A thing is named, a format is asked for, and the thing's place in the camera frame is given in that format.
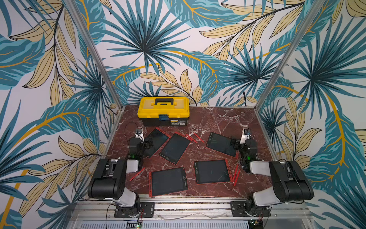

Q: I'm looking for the aluminium frame rail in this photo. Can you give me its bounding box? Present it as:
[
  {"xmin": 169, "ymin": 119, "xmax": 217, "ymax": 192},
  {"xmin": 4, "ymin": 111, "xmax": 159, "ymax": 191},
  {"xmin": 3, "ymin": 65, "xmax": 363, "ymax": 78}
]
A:
[{"xmin": 67, "ymin": 195, "xmax": 315, "ymax": 229}]

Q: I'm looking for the right aluminium corner post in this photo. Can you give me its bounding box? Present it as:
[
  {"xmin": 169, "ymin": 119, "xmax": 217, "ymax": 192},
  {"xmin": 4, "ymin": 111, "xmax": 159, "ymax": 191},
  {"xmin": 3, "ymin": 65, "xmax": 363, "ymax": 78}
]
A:
[{"xmin": 254, "ymin": 0, "xmax": 326, "ymax": 112}]

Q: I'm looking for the red stylus pair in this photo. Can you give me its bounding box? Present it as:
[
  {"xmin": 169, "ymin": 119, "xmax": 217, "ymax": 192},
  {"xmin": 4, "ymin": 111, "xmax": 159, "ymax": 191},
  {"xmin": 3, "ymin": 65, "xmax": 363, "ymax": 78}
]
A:
[{"xmin": 232, "ymin": 164, "xmax": 239, "ymax": 182}]

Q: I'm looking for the left aluminium corner post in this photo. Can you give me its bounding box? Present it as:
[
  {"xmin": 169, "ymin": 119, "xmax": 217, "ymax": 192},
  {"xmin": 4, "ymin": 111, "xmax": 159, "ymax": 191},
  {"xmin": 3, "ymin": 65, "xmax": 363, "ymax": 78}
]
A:
[{"xmin": 64, "ymin": 0, "xmax": 124, "ymax": 111}]

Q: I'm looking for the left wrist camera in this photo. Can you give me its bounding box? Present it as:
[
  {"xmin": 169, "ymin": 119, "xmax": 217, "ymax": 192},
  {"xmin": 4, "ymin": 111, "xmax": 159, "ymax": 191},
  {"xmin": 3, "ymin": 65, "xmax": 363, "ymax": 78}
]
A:
[{"xmin": 135, "ymin": 127, "xmax": 144, "ymax": 142}]

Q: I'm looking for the writing tablet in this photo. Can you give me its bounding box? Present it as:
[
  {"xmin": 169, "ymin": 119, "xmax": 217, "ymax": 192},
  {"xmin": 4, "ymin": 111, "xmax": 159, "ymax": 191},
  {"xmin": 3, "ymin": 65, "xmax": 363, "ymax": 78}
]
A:
[
  {"xmin": 159, "ymin": 133, "xmax": 191, "ymax": 165},
  {"xmin": 194, "ymin": 159, "xmax": 232, "ymax": 184},
  {"xmin": 144, "ymin": 127, "xmax": 170, "ymax": 159},
  {"xmin": 206, "ymin": 132, "xmax": 237, "ymax": 157},
  {"xmin": 149, "ymin": 167, "xmax": 188, "ymax": 197}
]

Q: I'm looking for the aluminium corner post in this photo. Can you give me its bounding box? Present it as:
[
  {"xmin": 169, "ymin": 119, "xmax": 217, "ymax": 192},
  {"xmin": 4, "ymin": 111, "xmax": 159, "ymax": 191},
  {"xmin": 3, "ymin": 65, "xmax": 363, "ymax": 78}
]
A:
[
  {"xmin": 64, "ymin": 0, "xmax": 124, "ymax": 111},
  {"xmin": 254, "ymin": 0, "xmax": 326, "ymax": 112}
]

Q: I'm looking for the yellow black toolbox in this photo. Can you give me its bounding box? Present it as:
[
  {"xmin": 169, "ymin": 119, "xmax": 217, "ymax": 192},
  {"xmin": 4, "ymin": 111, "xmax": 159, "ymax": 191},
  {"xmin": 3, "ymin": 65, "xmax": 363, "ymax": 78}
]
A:
[{"xmin": 137, "ymin": 97, "xmax": 190, "ymax": 127}]

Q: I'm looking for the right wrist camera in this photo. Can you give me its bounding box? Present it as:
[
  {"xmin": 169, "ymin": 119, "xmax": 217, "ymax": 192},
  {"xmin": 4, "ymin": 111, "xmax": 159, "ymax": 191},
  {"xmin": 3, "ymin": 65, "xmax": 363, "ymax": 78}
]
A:
[{"xmin": 240, "ymin": 128, "xmax": 251, "ymax": 144}]

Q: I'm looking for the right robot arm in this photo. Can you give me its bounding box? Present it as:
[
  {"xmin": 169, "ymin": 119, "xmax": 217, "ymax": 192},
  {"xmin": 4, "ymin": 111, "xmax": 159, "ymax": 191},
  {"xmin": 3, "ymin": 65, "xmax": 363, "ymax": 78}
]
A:
[{"xmin": 230, "ymin": 138, "xmax": 314, "ymax": 219}]

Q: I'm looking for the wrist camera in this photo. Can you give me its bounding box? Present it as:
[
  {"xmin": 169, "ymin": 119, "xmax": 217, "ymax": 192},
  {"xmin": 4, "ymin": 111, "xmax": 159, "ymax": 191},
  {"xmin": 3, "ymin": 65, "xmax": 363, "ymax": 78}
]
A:
[
  {"xmin": 135, "ymin": 127, "xmax": 144, "ymax": 142},
  {"xmin": 240, "ymin": 128, "xmax": 251, "ymax": 144}
]

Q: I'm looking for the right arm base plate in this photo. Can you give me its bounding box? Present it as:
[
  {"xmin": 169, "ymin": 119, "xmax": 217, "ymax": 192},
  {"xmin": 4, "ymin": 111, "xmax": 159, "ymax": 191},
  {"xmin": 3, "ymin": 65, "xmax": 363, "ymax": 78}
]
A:
[{"xmin": 230, "ymin": 201, "xmax": 271, "ymax": 218}]

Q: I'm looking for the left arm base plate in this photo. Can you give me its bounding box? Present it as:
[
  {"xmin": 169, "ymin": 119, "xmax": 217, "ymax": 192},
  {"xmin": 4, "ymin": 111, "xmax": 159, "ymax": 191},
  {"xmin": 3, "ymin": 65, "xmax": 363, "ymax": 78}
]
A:
[{"xmin": 114, "ymin": 202, "xmax": 155, "ymax": 219}]

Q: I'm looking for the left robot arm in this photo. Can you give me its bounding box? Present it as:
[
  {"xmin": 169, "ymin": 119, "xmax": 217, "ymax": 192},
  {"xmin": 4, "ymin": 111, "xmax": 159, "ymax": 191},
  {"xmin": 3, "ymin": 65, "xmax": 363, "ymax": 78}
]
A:
[{"xmin": 88, "ymin": 137, "xmax": 153, "ymax": 218}]

